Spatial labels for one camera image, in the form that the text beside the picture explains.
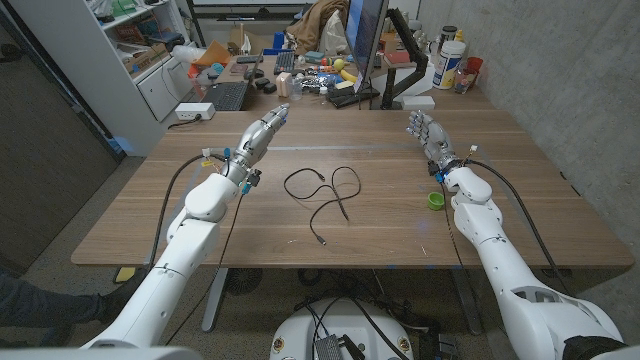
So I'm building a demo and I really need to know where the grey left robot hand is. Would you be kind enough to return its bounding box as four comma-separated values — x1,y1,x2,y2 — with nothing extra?
222,103,291,186

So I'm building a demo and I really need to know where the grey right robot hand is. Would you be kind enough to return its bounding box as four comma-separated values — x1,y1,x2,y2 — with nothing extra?
405,110,461,174

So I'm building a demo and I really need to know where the clear glass cup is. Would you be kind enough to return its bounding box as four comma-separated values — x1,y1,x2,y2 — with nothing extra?
453,67,474,95

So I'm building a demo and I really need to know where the flat white box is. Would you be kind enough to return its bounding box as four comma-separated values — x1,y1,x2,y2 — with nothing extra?
399,94,436,111

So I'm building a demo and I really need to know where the black laptop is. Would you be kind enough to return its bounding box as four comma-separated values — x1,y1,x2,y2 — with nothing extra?
200,49,265,112

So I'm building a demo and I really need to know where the beige rounded block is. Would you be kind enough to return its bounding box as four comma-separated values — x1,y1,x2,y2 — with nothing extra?
275,71,293,98

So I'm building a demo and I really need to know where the white wipes canister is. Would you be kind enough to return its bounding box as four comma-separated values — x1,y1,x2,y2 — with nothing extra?
432,40,467,91

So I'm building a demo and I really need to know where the black keyboard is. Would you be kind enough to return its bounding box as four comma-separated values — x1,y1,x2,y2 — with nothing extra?
273,50,296,76

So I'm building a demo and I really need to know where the orange paper envelope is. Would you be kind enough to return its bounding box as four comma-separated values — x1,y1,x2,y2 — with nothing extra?
194,39,232,68

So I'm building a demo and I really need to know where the computer monitor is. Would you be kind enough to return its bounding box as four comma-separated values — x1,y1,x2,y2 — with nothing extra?
344,0,390,94

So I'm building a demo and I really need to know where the brown jacket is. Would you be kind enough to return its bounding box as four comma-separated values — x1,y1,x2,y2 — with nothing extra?
285,0,350,55

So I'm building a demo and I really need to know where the grey metal table leg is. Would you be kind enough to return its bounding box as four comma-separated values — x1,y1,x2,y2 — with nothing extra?
201,268,230,334
449,268,484,336

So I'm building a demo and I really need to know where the white shelf cabinet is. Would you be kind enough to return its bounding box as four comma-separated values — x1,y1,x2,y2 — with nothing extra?
9,0,196,156

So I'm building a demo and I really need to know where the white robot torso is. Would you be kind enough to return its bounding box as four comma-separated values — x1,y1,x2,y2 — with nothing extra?
269,298,415,360

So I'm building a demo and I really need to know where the person's leg in dark trousers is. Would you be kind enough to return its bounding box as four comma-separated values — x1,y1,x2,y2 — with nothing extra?
0,272,146,346

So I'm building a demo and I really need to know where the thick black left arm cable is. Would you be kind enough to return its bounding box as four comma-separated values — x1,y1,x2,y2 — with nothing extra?
148,153,231,271

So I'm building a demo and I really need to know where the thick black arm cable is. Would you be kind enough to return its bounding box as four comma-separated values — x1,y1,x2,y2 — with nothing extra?
467,159,574,296
148,153,231,271

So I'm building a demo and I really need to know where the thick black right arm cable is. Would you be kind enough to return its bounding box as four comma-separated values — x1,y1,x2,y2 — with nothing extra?
467,159,574,296

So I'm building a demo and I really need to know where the black USB cable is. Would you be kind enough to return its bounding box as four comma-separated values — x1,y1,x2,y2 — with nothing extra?
283,166,363,246

